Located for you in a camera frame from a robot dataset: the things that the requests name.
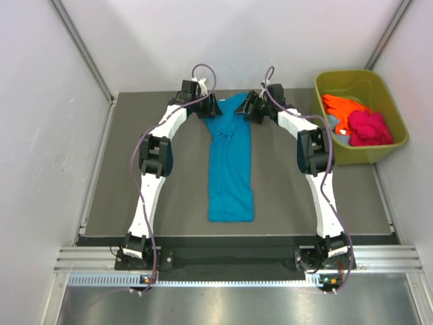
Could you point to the left corner aluminium post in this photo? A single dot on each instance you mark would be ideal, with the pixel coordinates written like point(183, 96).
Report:
point(64, 17)

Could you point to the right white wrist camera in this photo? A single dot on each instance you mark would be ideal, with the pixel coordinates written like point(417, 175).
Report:
point(263, 95)

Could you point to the aluminium frame rail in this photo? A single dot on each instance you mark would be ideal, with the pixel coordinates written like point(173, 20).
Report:
point(377, 259)

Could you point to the magenta t shirt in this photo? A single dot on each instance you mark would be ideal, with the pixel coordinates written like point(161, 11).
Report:
point(369, 129)

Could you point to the grey slotted cable duct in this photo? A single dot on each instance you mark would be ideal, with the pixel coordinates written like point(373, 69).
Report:
point(143, 280)

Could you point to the orange t shirt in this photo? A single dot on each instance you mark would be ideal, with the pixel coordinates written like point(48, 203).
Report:
point(342, 108)

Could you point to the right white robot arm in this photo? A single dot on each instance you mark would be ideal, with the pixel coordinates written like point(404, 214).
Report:
point(315, 160)

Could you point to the corner aluminium post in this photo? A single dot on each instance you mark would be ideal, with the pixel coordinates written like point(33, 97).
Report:
point(395, 21)
point(64, 17)

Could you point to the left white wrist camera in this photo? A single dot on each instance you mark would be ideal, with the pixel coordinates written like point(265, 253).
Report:
point(203, 90)

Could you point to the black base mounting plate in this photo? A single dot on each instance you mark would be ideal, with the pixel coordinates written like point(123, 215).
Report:
point(292, 259)

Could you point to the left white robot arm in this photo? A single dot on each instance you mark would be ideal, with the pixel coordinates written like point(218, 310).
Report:
point(151, 164)

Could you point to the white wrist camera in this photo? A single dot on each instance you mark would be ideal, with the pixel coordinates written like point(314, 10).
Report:
point(203, 90)
point(263, 95)

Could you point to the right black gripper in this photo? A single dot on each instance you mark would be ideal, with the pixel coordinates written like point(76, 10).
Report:
point(252, 99)

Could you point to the right corner aluminium post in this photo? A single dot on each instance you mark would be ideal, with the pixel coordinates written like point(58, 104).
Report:
point(395, 21)

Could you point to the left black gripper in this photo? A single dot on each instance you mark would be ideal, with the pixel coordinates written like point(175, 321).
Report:
point(210, 110)

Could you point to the grey blue t shirt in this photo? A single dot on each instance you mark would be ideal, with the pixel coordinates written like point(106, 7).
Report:
point(341, 137)

